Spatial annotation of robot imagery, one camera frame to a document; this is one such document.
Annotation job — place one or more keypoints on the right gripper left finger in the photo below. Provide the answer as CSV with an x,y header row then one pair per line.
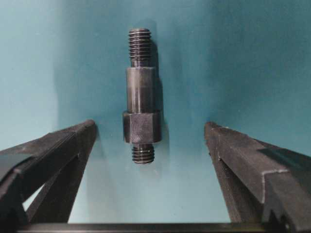
x,y
39,179

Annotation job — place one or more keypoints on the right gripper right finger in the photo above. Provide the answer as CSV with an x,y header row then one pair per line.
x,y
261,182

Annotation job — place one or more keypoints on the dark threaded metal shaft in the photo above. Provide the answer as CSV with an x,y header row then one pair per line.
x,y
141,120

